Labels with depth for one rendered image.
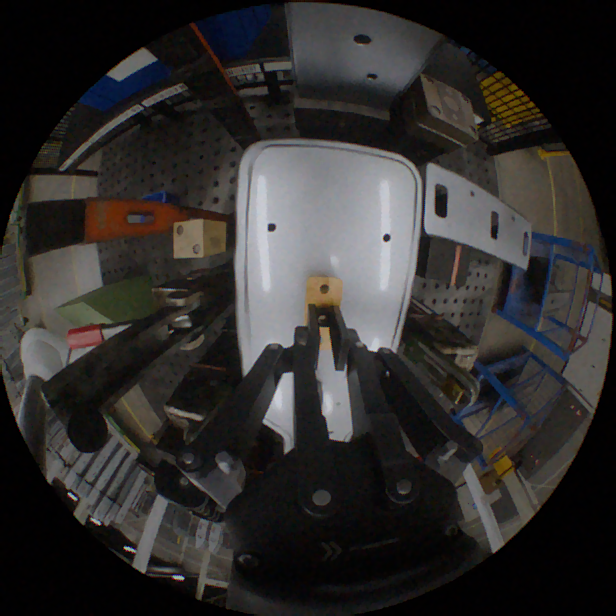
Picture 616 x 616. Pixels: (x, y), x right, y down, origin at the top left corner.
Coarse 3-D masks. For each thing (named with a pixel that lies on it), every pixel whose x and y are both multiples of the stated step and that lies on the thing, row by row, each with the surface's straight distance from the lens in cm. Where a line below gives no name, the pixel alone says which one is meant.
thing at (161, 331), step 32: (160, 320) 18; (96, 352) 16; (128, 352) 17; (160, 352) 19; (64, 384) 15; (96, 384) 16; (128, 384) 17; (64, 416) 16; (96, 416) 13; (96, 448) 14
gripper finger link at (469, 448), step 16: (384, 352) 14; (400, 368) 13; (384, 384) 14; (400, 384) 12; (416, 384) 12; (400, 400) 12; (416, 400) 11; (432, 400) 11; (400, 416) 12; (416, 416) 11; (432, 416) 11; (448, 416) 11; (416, 432) 12; (432, 432) 11; (448, 432) 10; (464, 432) 11; (416, 448) 12; (432, 448) 12; (464, 448) 10; (480, 448) 11
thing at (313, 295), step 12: (312, 276) 20; (312, 288) 20; (336, 288) 20; (312, 300) 20; (324, 300) 20; (336, 300) 21; (324, 312) 20; (324, 324) 20; (324, 336) 22; (324, 348) 23
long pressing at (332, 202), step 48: (288, 144) 25; (336, 144) 25; (240, 192) 24; (288, 192) 23; (336, 192) 23; (384, 192) 24; (240, 240) 23; (288, 240) 22; (336, 240) 22; (240, 288) 24; (288, 288) 23; (384, 288) 25; (240, 336) 26; (288, 336) 25; (384, 336) 27; (288, 384) 30; (336, 384) 30; (288, 432) 40; (336, 432) 40
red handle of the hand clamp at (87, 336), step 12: (96, 324) 24; (108, 324) 24; (120, 324) 22; (168, 324) 21; (180, 324) 21; (72, 336) 25; (84, 336) 24; (96, 336) 23; (108, 336) 23; (72, 348) 26
